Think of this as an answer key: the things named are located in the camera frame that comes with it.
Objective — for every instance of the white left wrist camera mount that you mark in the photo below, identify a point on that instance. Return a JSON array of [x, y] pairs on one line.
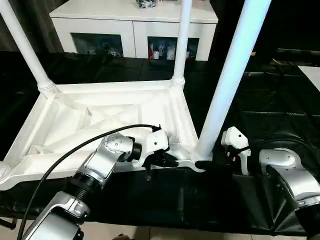
[[155, 142]]

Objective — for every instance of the small white bottle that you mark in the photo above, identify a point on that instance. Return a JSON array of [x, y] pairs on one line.
[[188, 55], [170, 53], [156, 55]]

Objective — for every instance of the black folding table frame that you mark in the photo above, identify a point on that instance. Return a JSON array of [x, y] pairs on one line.
[[7, 223]]

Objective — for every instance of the grey curtain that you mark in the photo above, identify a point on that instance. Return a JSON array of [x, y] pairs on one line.
[[45, 30]]

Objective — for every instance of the white cabinet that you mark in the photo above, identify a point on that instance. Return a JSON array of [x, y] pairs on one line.
[[100, 22]]

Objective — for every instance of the white plastic table top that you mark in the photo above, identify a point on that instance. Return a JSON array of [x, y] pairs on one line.
[[112, 100]]

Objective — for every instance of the small red item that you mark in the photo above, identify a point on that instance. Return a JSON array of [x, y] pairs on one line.
[[150, 52]]

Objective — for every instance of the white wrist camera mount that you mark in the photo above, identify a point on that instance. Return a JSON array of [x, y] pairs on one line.
[[235, 137], [155, 142]]

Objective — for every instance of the black side table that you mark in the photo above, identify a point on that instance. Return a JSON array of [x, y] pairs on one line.
[[297, 58]]

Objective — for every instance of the white flat board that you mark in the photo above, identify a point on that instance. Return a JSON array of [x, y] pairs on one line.
[[311, 75]]

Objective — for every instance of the black mat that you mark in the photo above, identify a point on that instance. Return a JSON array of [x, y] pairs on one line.
[[275, 112]]

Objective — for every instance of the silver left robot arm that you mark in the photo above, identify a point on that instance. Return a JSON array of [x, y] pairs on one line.
[[105, 155]]

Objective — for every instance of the dark patterned ornament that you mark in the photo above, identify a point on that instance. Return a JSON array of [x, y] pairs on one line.
[[147, 3]]

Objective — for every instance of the white plastic table leg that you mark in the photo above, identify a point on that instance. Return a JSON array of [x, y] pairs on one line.
[[3, 172], [182, 37], [225, 75], [25, 50]]

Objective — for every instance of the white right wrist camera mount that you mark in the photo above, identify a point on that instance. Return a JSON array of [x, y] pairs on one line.
[[235, 137]]

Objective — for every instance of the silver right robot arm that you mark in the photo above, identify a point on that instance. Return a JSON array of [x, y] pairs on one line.
[[287, 175]]

